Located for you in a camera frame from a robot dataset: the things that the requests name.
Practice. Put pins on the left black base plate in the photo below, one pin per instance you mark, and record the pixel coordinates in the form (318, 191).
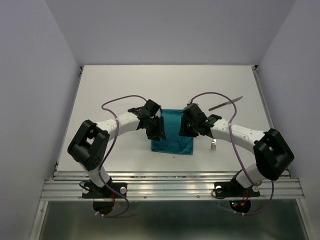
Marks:
(91, 191)

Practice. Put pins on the aluminium rail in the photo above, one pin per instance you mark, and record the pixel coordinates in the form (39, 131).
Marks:
(141, 186)
(262, 96)

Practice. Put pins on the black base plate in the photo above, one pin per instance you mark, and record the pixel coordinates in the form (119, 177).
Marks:
(232, 189)
(91, 191)

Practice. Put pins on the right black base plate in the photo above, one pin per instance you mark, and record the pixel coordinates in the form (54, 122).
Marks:
(232, 189)

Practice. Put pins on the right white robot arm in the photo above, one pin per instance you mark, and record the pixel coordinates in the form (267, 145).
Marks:
(271, 152)

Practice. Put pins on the metal knife black handle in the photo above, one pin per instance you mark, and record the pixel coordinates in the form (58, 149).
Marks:
(225, 103)

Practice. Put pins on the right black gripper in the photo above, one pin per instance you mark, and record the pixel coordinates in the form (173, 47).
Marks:
(183, 130)

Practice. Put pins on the aluminium front rail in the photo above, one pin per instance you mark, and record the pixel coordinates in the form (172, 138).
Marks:
(141, 186)

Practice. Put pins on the teal cloth napkin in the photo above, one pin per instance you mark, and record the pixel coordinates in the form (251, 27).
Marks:
(174, 143)

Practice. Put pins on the metal fork black handle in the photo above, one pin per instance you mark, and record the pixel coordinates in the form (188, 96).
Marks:
(213, 144)

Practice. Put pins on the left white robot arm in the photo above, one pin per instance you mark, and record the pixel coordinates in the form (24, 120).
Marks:
(89, 144)

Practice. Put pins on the aluminium right side rail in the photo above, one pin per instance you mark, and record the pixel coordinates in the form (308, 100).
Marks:
(262, 96)

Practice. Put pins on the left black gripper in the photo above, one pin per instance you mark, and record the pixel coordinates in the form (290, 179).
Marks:
(159, 131)

